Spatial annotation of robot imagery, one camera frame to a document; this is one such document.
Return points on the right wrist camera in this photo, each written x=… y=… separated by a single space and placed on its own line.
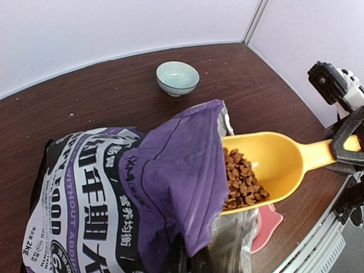
x=338 y=87

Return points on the aluminium front rail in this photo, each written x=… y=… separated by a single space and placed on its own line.
x=320 y=249

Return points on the brown kibble in scoop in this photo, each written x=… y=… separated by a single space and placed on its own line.
x=244 y=187

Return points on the right aluminium frame post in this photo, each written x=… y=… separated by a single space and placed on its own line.
x=254 y=21

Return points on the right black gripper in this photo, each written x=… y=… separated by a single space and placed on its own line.
x=347 y=149

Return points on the purple puppy food bag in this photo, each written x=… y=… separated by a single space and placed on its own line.
x=113 y=199

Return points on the light blue ceramic bowl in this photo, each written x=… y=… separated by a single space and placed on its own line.
x=177 y=78

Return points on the pink pet bowl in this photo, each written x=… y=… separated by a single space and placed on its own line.
x=268 y=220

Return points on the yellow plastic scoop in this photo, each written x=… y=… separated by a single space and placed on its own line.
x=279 y=162

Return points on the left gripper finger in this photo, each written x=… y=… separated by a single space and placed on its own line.
x=177 y=260

